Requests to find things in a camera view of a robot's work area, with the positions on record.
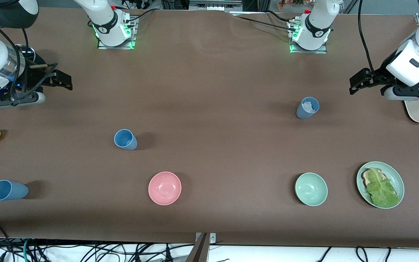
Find blue plastic cup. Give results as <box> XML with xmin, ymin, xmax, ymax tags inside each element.
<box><xmin>114</xmin><ymin>129</ymin><xmax>138</xmax><ymax>151</ymax></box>
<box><xmin>0</xmin><ymin>180</ymin><xmax>29</xmax><ymax>201</ymax></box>
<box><xmin>296</xmin><ymin>96</ymin><xmax>320</xmax><ymax>120</ymax></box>

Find glass lid with blue knob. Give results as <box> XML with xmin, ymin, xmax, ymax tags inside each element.
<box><xmin>15</xmin><ymin>44</ymin><xmax>36</xmax><ymax>63</ymax></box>

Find toast slice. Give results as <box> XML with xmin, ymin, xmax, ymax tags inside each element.
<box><xmin>363</xmin><ymin>168</ymin><xmax>388</xmax><ymax>189</ymax></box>

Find pale green plate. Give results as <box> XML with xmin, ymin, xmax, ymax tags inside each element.
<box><xmin>356</xmin><ymin>161</ymin><xmax>405</xmax><ymax>209</ymax></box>

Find green lettuce leaf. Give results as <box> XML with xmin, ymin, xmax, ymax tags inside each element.
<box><xmin>367</xmin><ymin>168</ymin><xmax>401</xmax><ymax>208</ymax></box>

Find pale green bowl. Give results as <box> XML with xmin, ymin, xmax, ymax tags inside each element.
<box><xmin>295</xmin><ymin>172</ymin><xmax>328</xmax><ymax>207</ymax></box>

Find pink bowl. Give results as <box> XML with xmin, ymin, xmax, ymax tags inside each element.
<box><xmin>148</xmin><ymin>171</ymin><xmax>182</xmax><ymax>206</ymax></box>

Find silver metal device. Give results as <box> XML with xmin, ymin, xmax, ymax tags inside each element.
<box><xmin>188</xmin><ymin>0</ymin><xmax>245</xmax><ymax>12</ymax></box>

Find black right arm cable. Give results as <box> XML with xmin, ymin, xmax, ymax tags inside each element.
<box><xmin>0</xmin><ymin>15</ymin><xmax>30</xmax><ymax>102</ymax></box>

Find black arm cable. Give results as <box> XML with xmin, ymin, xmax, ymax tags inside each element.
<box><xmin>357</xmin><ymin>0</ymin><xmax>390</xmax><ymax>80</ymax></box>
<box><xmin>0</xmin><ymin>15</ymin><xmax>30</xmax><ymax>102</ymax></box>

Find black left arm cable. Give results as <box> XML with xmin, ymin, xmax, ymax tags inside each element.
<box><xmin>357</xmin><ymin>0</ymin><xmax>390</xmax><ymax>80</ymax></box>

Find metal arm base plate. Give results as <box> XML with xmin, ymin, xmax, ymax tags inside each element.
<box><xmin>97</xmin><ymin>16</ymin><xmax>137</xmax><ymax>50</ymax></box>
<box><xmin>289</xmin><ymin>20</ymin><xmax>328</xmax><ymax>55</ymax></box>

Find black base cable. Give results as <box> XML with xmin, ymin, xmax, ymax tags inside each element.
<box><xmin>266</xmin><ymin>10</ymin><xmax>297</xmax><ymax>23</ymax></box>
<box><xmin>124</xmin><ymin>9</ymin><xmax>156</xmax><ymax>24</ymax></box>
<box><xmin>231</xmin><ymin>15</ymin><xmax>298</xmax><ymax>32</ymax></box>

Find small metal bracket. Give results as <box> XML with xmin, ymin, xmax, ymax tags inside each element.
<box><xmin>195</xmin><ymin>232</ymin><xmax>217</xmax><ymax>245</ymax></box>

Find dark camera pole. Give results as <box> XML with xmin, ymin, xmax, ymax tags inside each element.
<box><xmin>185</xmin><ymin>233</ymin><xmax>210</xmax><ymax>262</ymax></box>

